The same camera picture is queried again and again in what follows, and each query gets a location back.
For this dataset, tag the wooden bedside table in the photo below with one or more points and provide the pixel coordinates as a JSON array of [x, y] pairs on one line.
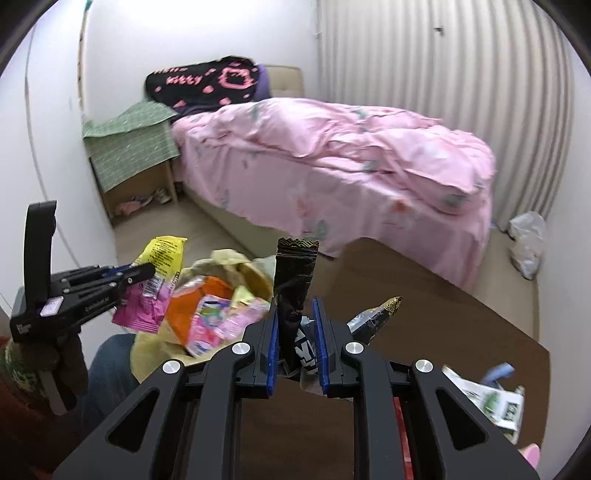
[[143, 184]]

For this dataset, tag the colourful candy packet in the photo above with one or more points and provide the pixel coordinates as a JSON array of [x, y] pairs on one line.
[[207, 323]]

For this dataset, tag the green checked cloth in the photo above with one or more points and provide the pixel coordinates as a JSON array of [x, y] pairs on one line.
[[129, 147]]

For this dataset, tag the purple pillow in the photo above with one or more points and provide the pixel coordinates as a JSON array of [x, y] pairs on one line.
[[263, 85]]

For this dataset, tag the pale blue wrapper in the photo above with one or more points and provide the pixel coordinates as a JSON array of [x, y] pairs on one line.
[[498, 373]]

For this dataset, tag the yellow plastic bag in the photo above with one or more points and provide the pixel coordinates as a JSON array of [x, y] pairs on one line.
[[147, 355]]

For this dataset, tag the person's left hand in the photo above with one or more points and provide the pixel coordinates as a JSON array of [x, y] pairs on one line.
[[69, 364]]

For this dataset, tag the white pleated curtain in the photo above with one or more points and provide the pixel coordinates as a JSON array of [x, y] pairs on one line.
[[438, 69]]

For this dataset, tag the black gold packet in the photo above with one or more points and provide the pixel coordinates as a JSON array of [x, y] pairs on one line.
[[374, 318]]

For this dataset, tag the pink bottle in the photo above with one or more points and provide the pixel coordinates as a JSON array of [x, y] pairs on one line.
[[531, 456]]

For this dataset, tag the beige headboard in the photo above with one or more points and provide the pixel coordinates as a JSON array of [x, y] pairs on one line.
[[286, 81]]

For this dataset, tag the white plastic bag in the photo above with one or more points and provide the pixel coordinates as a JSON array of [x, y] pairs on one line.
[[526, 244]]

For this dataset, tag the bed with pink floral sheet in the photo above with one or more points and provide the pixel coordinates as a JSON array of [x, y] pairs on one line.
[[286, 194]]

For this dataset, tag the pink printed packet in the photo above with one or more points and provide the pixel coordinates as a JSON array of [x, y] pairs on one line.
[[244, 318]]

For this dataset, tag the white shoe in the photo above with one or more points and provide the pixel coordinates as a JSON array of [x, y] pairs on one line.
[[161, 196]]

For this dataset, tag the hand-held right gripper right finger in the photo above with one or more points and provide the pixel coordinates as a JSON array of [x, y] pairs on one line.
[[319, 346]]

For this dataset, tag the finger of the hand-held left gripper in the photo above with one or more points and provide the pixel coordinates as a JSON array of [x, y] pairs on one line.
[[138, 274], [115, 271]]

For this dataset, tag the pink floral duvet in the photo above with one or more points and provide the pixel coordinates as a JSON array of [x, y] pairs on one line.
[[346, 134]]

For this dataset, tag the black Hello Kitty pillow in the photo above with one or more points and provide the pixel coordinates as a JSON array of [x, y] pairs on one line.
[[184, 92]]

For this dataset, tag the green white milk carton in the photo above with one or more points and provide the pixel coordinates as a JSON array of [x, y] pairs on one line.
[[489, 401]]

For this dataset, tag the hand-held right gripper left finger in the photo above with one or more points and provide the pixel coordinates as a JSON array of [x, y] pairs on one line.
[[273, 350]]

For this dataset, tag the orange snack bag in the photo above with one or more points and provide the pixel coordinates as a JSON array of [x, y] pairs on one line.
[[203, 295]]

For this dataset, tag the black snack packet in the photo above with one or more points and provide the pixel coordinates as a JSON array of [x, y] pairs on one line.
[[293, 277]]

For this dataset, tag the pink slipper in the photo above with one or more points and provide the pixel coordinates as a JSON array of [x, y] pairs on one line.
[[129, 208]]

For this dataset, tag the yellow pink snack packet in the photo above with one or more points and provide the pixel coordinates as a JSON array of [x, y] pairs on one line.
[[159, 256]]

